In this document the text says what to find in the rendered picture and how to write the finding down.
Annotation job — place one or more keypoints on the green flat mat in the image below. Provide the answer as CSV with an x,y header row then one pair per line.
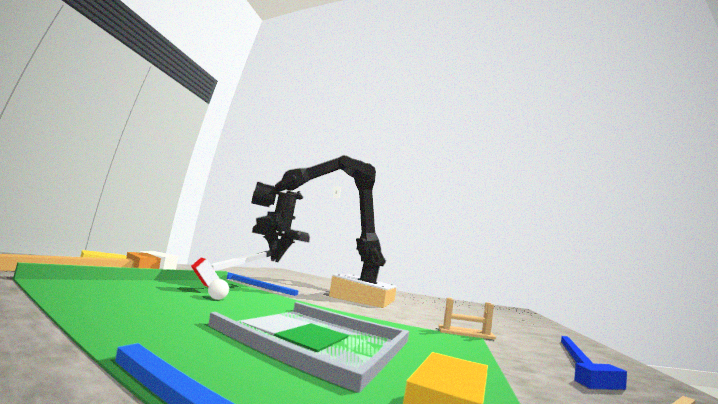
x,y
170,319

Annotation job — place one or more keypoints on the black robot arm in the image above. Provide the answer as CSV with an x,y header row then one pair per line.
x,y
368,245

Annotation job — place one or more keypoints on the white cube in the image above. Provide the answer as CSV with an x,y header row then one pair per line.
x,y
168,261

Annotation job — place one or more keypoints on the white ball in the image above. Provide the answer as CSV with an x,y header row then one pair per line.
x,y
218,289

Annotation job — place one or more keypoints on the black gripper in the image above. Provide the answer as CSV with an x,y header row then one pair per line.
x,y
283,244

